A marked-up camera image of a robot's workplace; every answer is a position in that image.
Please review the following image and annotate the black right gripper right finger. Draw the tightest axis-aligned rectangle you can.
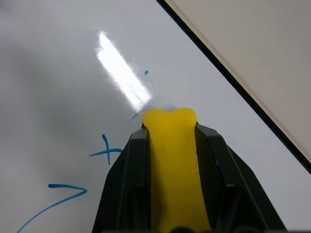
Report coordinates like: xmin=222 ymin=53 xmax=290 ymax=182
xmin=193 ymin=122 xmax=287 ymax=233

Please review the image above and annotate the white whiteboard with black frame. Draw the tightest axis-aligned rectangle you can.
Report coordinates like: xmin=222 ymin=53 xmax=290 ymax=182
xmin=0 ymin=0 xmax=311 ymax=233

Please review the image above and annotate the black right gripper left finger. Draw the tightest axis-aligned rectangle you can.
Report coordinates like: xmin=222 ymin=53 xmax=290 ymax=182
xmin=91 ymin=126 xmax=156 ymax=233

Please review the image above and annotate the yellow whiteboard eraser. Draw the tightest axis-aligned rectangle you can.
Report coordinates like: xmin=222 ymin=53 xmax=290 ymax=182
xmin=142 ymin=107 xmax=211 ymax=232

